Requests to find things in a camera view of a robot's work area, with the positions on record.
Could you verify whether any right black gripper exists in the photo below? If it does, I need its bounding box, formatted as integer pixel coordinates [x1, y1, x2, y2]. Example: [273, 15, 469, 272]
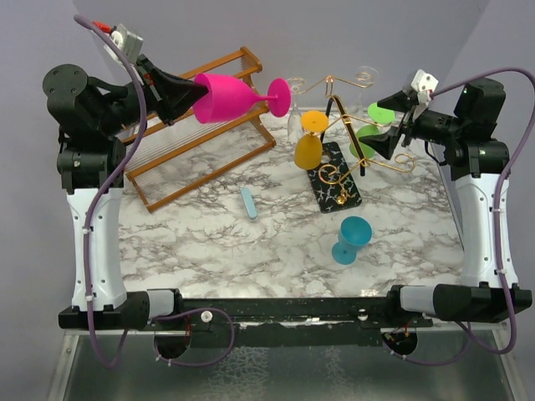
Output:
[359, 90, 465, 159]

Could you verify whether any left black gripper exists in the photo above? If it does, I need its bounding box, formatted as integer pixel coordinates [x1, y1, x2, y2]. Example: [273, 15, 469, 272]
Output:
[96, 53, 208, 135]

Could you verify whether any green plastic goblet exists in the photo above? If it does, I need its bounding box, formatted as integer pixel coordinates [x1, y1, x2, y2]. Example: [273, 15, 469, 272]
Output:
[355, 103, 395, 159]

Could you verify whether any pink plastic goblet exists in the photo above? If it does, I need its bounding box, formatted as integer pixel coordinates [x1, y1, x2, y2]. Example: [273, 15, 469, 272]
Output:
[192, 74, 292, 124]

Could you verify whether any orange plastic goblet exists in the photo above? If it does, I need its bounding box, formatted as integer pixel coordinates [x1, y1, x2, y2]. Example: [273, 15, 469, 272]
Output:
[294, 110, 329, 170]

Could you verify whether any blue plastic goblet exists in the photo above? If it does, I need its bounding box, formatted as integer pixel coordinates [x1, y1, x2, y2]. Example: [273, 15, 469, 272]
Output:
[331, 216, 373, 265]

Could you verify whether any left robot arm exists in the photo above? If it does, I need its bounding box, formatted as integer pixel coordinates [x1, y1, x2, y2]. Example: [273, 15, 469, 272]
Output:
[43, 55, 208, 330]

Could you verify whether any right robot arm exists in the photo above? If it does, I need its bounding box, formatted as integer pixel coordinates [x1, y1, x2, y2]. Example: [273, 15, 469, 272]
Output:
[362, 76, 532, 327]

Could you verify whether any wooden shelf rack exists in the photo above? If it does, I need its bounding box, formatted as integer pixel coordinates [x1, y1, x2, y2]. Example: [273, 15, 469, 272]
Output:
[116, 46, 278, 214]

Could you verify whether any light blue nail file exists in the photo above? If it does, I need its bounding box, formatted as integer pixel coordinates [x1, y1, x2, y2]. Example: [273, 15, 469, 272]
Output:
[241, 188, 257, 221]

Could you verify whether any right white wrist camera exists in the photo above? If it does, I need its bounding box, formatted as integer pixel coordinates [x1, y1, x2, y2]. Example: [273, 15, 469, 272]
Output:
[403, 69, 439, 121]

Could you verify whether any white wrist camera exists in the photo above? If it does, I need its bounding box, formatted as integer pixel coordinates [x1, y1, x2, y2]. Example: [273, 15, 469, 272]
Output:
[94, 21, 144, 64]
[403, 69, 439, 121]

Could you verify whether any gold wire glass rack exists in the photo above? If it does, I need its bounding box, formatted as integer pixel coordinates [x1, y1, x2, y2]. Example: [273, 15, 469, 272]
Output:
[301, 75, 415, 214]

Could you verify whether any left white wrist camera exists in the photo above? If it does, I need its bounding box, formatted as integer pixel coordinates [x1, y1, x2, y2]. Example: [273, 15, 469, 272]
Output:
[94, 21, 144, 64]

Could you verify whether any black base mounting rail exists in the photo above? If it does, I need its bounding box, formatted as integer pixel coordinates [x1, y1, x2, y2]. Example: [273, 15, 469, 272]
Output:
[135, 296, 436, 348]

